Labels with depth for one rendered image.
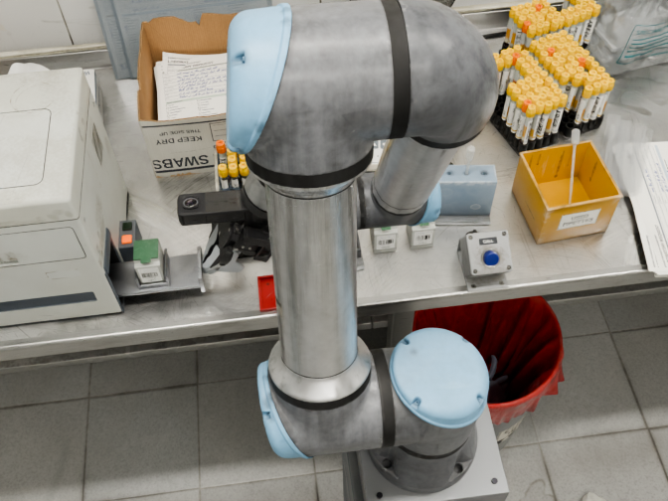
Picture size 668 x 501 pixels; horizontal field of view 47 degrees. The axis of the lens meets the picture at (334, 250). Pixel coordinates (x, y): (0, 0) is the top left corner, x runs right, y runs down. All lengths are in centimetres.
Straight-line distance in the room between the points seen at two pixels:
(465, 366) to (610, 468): 133
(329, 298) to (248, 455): 140
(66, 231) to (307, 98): 62
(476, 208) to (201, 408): 111
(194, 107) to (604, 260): 80
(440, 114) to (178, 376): 171
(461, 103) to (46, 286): 81
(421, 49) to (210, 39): 104
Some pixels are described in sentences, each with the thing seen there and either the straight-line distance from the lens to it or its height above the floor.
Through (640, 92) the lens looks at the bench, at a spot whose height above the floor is 88.
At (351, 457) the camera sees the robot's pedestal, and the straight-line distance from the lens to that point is 117.
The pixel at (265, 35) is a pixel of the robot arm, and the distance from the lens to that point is 61.
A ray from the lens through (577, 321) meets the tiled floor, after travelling 238.
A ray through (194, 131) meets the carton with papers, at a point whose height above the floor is 99.
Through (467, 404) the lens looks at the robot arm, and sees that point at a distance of 88.
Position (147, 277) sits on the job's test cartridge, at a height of 94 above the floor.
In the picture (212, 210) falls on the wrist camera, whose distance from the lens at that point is 116.
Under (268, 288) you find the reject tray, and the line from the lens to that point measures 131.
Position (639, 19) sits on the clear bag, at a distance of 169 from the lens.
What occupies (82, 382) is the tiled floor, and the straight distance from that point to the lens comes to 232.
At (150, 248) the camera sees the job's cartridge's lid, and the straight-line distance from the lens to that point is 126.
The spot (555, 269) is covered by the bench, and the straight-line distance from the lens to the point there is 137.
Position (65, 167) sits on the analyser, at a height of 117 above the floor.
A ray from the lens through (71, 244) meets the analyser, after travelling 118.
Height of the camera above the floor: 197
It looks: 54 degrees down
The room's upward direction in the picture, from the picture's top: 2 degrees counter-clockwise
